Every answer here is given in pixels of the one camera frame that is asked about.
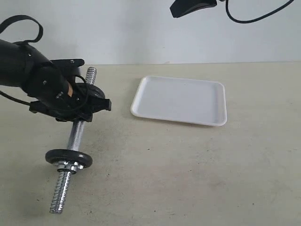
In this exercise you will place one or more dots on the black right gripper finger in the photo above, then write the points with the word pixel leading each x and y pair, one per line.
pixel 183 7

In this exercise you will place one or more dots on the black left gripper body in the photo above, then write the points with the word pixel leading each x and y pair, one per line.
pixel 61 99

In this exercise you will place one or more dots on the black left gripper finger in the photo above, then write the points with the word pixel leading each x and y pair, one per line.
pixel 99 104

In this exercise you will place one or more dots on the black weight plate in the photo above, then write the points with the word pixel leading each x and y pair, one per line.
pixel 57 155
pixel 92 91

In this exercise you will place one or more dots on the chrome threaded dumbbell bar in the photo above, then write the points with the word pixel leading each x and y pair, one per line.
pixel 66 169

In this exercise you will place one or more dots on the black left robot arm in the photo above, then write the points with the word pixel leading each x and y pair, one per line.
pixel 21 63

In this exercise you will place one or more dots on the white plastic tray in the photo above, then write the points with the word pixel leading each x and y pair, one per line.
pixel 180 100

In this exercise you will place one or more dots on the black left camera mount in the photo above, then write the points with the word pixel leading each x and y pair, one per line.
pixel 69 67

